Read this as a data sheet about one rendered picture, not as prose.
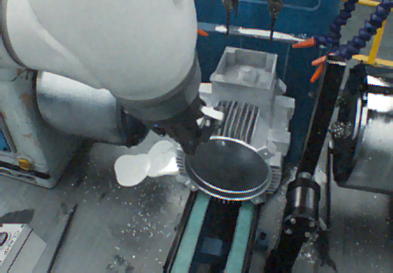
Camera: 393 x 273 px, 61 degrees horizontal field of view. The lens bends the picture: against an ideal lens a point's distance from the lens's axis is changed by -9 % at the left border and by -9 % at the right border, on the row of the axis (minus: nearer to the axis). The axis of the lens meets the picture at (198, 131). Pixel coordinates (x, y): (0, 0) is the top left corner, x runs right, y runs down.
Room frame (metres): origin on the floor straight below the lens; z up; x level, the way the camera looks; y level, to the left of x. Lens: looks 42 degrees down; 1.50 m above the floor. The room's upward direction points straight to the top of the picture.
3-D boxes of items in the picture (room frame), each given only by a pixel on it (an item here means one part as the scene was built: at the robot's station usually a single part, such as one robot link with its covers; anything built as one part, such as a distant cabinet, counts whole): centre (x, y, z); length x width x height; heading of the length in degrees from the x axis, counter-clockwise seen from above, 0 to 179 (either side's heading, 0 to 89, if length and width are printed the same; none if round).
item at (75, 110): (0.66, 0.25, 1.04); 0.37 x 0.25 x 0.25; 76
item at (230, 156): (0.52, -0.08, 1.01); 0.20 x 0.19 x 0.19; 164
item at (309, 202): (0.51, -0.25, 0.92); 0.45 x 0.13 x 0.24; 166
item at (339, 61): (0.42, -0.19, 1.12); 0.04 x 0.03 x 0.26; 166
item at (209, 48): (0.73, -0.13, 0.97); 0.30 x 0.11 x 0.34; 76
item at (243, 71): (0.56, -0.09, 1.11); 0.12 x 0.11 x 0.07; 164
